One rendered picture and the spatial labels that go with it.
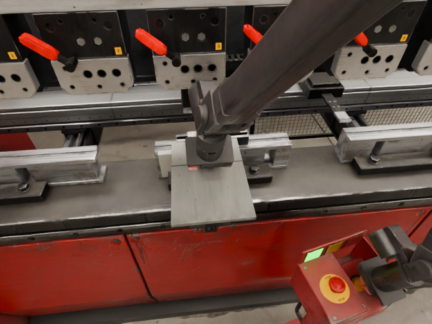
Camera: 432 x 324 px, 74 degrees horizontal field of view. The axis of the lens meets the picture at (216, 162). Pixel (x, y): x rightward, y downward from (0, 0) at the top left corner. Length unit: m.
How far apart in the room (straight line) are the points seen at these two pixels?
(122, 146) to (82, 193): 1.52
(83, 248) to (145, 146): 1.48
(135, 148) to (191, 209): 1.75
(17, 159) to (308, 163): 0.84
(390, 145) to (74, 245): 0.99
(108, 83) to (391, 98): 0.98
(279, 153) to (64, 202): 0.62
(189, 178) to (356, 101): 0.73
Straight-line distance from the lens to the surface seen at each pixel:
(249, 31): 0.59
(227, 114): 0.41
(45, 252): 1.03
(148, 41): 0.58
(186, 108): 0.74
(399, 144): 1.03
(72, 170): 0.89
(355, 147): 0.95
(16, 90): 0.74
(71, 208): 0.88
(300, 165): 0.93
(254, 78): 0.35
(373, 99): 1.22
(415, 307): 1.87
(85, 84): 0.69
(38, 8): 0.65
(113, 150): 2.38
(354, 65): 0.75
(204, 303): 1.55
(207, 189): 0.66
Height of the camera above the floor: 1.51
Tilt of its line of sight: 45 degrees down
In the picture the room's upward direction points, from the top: straight up
